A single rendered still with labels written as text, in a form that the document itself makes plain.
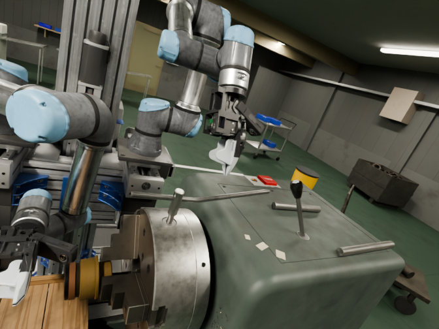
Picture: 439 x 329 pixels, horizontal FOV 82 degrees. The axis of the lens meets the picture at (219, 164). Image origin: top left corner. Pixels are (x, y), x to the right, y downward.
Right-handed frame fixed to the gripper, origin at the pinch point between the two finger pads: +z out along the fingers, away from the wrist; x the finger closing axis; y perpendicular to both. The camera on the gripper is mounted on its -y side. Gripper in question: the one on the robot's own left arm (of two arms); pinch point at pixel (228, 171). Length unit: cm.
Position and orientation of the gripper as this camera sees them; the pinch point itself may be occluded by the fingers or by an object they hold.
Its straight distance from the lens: 64.5
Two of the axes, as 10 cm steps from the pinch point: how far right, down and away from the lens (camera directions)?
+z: -1.3, 9.9, -0.1
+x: 5.0, 0.6, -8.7
